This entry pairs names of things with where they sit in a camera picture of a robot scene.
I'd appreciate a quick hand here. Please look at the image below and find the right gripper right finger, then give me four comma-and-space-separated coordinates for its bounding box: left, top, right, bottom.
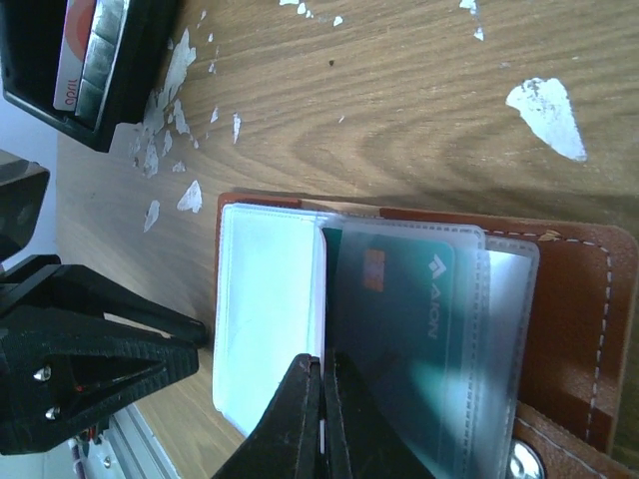
323, 349, 433, 478

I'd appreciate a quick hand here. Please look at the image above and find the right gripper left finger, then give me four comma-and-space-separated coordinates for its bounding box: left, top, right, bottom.
215, 354, 320, 478

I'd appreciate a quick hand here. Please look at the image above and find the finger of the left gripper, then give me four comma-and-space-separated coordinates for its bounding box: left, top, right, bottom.
1, 254, 208, 347
1, 306, 199, 455

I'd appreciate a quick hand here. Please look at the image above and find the brown leather card holder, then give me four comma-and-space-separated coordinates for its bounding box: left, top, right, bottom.
213, 193, 638, 478

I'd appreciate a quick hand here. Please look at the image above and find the black bin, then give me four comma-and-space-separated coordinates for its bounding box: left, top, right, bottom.
1, 0, 180, 153

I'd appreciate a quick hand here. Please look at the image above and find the red white cards stack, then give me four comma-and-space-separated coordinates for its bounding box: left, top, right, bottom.
53, 0, 96, 112

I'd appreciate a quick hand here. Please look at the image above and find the white paper scrap pile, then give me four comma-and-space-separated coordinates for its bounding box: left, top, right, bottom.
127, 27, 201, 181

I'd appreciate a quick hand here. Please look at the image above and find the white paper scrap small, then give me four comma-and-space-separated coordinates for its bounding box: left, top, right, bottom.
505, 77, 588, 163

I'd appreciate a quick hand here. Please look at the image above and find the aluminium rail frame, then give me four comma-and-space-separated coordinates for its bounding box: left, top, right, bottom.
67, 405, 180, 479

